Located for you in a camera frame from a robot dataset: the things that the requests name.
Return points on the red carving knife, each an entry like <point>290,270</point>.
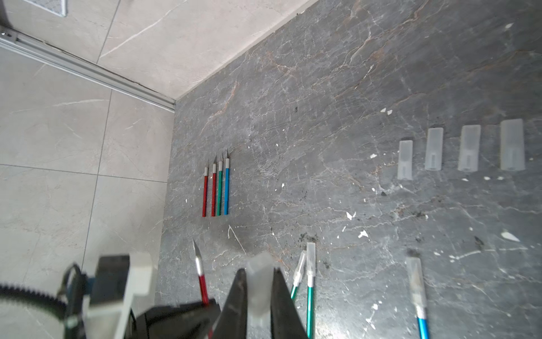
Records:
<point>201,274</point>
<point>205,186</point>
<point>214,188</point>

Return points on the translucent knife cap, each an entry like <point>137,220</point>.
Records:
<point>434,149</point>
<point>259,272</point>
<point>404,169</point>
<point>512,145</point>
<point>469,148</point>

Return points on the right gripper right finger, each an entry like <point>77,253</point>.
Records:
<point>285,322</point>

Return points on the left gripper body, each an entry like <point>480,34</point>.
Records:
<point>187,321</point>

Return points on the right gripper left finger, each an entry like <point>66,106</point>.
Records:
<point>232,322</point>

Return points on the green carving knife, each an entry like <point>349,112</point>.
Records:
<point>311,274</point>
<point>219,187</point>
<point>298,275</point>

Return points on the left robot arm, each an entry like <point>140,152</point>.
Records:
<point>53,305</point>

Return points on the blue carving knife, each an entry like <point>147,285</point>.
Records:
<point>226,183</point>
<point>418,294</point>

